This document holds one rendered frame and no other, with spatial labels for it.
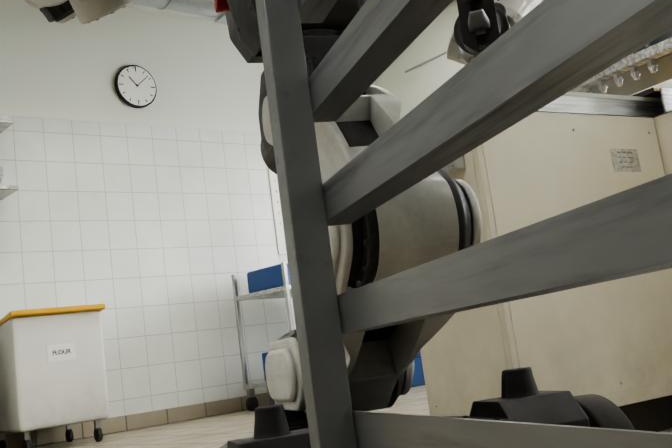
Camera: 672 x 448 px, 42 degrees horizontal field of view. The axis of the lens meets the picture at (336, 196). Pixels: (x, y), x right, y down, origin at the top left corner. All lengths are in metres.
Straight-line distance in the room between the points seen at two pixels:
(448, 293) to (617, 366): 1.84
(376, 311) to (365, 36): 0.19
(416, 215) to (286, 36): 0.39
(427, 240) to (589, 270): 0.70
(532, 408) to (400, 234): 0.31
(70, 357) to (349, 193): 4.62
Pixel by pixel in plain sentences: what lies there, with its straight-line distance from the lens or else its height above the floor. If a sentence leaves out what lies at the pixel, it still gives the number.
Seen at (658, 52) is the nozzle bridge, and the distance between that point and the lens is 2.70.
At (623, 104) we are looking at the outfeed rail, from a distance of 2.58.
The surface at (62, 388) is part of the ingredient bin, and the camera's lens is 5.20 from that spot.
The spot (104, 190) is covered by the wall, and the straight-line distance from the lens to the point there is 6.22.
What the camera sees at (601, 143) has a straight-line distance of 2.44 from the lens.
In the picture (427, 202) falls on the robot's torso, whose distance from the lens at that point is 1.07.
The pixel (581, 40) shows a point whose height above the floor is 0.41.
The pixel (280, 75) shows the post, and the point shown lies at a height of 0.53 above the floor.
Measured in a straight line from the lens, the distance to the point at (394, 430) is 0.61.
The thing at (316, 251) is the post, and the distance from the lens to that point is 0.70.
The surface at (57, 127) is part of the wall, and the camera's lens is 6.20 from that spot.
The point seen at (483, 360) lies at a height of 0.24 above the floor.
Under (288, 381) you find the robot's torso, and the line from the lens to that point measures 1.36.
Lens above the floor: 0.30
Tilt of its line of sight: 10 degrees up
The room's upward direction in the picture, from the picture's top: 8 degrees counter-clockwise
